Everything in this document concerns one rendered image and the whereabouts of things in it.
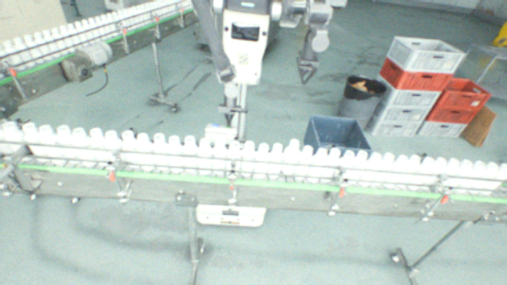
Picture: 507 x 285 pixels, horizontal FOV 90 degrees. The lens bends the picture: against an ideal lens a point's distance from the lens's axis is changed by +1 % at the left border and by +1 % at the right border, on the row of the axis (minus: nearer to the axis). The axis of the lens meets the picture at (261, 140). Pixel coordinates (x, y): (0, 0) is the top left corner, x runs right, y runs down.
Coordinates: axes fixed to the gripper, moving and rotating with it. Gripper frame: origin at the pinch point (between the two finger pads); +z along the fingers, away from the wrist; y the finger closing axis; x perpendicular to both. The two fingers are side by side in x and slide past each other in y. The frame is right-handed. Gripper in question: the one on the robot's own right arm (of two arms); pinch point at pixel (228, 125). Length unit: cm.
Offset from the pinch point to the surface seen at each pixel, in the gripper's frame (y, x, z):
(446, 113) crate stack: 259, 184, 15
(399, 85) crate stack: 174, 159, -15
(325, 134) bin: 64, 50, 15
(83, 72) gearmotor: -107, 77, -7
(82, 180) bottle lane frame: -58, -15, 25
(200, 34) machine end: -80, 383, -50
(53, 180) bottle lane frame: -70, -15, 26
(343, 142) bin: 79, 53, 21
